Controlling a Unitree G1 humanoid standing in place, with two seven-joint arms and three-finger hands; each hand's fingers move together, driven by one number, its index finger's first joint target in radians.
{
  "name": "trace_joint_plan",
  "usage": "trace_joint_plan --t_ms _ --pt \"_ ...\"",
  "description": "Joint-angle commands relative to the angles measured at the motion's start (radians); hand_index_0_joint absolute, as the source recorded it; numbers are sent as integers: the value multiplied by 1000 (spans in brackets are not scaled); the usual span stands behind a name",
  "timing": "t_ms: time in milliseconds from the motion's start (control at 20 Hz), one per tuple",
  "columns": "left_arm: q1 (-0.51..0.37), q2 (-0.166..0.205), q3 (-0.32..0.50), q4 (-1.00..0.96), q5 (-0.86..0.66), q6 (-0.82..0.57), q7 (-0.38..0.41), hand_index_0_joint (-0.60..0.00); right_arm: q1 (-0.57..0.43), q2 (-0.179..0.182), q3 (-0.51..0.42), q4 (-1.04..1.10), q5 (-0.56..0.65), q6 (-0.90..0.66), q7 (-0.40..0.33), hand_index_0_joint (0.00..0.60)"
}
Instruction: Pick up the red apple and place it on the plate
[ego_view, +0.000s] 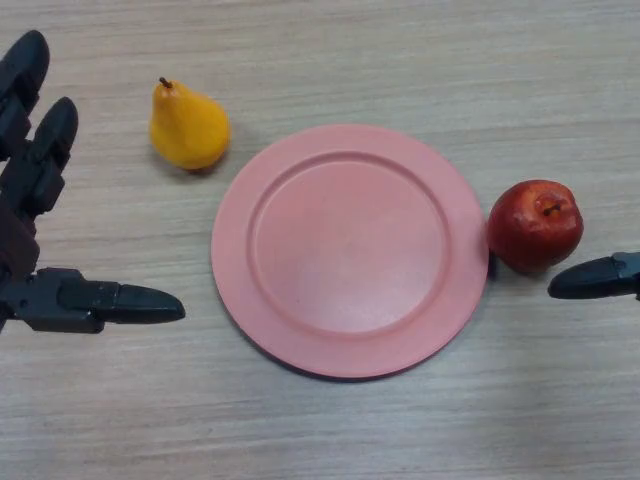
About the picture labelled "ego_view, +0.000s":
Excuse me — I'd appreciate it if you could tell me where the yellow pear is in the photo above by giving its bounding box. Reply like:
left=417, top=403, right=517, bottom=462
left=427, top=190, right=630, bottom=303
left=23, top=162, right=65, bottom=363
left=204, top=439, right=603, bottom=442
left=149, top=76, right=233, bottom=172

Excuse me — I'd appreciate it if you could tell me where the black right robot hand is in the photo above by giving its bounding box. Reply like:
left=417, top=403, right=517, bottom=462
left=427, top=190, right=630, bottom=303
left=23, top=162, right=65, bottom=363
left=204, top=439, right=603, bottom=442
left=547, top=251, right=640, bottom=301

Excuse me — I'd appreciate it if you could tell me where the red apple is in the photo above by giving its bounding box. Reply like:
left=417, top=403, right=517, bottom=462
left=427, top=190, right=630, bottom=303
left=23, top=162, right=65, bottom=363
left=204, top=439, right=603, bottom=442
left=487, top=179, right=585, bottom=274

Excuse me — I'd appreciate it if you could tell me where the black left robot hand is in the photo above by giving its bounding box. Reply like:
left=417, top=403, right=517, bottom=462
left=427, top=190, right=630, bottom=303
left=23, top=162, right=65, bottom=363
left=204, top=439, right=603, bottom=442
left=0, top=29, right=187, bottom=335

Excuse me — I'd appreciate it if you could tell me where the pink round plate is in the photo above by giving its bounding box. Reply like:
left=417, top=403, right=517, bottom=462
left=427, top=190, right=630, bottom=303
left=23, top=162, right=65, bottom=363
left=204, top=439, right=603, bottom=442
left=210, top=123, right=490, bottom=382

